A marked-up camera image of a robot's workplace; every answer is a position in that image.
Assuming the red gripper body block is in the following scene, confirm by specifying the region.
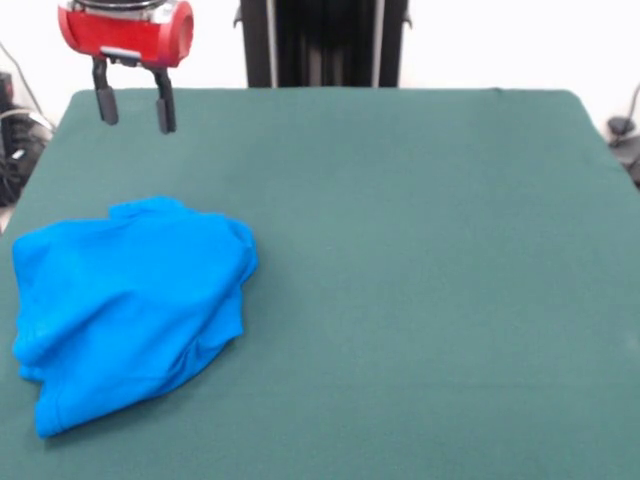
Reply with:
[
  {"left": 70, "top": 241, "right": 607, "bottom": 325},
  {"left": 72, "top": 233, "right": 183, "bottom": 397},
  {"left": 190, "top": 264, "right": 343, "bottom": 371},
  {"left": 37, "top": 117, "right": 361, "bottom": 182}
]
[{"left": 57, "top": 0, "right": 195, "bottom": 69}]

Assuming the dark green table cloth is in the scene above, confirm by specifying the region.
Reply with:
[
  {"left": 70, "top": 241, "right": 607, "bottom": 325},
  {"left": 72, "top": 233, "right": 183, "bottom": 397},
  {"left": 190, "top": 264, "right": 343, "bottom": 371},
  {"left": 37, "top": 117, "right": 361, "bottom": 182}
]
[{"left": 0, "top": 87, "right": 640, "bottom": 480}]

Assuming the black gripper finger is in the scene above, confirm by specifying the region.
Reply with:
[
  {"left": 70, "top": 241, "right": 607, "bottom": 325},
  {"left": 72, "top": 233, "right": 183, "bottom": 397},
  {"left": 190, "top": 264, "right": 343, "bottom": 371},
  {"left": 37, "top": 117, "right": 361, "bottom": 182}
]
[
  {"left": 91, "top": 55, "right": 120, "bottom": 125},
  {"left": 149, "top": 67, "right": 178, "bottom": 134}
]

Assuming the blue printed shirt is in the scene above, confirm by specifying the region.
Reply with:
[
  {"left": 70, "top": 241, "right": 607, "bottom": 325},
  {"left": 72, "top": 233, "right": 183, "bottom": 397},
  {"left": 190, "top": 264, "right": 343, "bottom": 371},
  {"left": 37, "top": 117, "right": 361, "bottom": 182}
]
[{"left": 10, "top": 194, "right": 261, "bottom": 440}]

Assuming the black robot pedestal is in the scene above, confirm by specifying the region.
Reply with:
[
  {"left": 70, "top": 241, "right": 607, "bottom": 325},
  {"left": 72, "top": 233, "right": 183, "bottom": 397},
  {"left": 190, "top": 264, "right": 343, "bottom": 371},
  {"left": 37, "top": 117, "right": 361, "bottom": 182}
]
[{"left": 232, "top": 0, "right": 412, "bottom": 89}]

